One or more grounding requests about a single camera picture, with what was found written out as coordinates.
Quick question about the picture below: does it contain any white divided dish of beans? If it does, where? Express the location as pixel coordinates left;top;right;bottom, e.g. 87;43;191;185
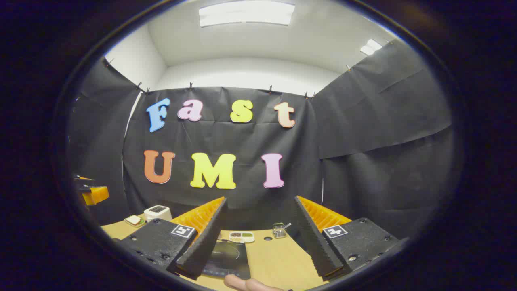
229;231;255;243

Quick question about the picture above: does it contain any white toaster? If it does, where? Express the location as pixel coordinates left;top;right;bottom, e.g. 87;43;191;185
144;205;172;222

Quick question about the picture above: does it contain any black backdrop cloth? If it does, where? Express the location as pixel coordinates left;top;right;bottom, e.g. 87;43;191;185
67;38;455;243

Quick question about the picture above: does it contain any black induction cooktop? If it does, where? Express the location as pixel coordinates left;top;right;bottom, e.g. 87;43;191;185
202;241;252;280

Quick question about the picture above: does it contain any long ceiling light panel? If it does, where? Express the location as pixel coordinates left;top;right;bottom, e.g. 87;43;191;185
199;1;295;28

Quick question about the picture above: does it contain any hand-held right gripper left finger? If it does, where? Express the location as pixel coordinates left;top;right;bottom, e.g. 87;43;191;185
119;197;227;280

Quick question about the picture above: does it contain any small ceiling light panel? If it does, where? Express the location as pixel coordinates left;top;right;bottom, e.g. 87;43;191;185
360;39;382;56

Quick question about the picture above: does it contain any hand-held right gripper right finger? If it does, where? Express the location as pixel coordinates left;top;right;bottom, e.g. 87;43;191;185
294;196;400;282

